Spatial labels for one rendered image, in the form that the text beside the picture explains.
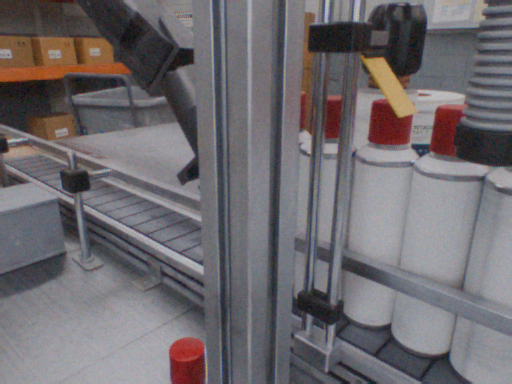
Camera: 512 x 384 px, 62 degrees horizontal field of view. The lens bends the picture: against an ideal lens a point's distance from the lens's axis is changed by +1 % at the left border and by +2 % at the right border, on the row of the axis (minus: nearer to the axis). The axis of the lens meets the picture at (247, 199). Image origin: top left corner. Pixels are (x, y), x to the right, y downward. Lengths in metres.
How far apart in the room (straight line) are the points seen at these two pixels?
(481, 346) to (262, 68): 0.26
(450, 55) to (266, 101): 4.58
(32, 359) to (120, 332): 0.09
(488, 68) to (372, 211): 0.18
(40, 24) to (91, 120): 2.56
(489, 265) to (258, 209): 0.17
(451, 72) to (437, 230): 4.47
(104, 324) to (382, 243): 0.32
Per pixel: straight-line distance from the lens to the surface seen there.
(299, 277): 0.43
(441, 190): 0.34
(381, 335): 0.42
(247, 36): 0.22
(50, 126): 4.57
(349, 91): 0.28
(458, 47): 4.79
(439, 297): 0.34
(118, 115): 2.81
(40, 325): 0.55
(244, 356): 0.30
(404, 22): 0.64
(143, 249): 0.60
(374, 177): 0.36
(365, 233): 0.38
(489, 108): 0.22
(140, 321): 0.52
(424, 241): 0.35
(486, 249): 0.34
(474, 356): 0.38
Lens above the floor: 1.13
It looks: 20 degrees down
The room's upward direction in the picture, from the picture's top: straight up
